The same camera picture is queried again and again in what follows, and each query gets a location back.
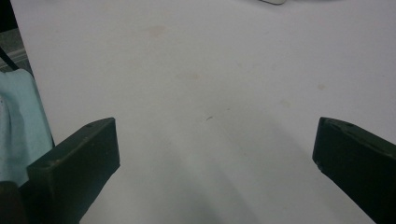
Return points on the light blue cloth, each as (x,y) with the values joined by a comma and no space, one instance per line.
(20,124)

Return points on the white object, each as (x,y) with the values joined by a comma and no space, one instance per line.
(274,1)

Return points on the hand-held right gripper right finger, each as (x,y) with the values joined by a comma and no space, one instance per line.
(358,165)

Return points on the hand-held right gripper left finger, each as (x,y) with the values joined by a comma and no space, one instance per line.
(73,168)

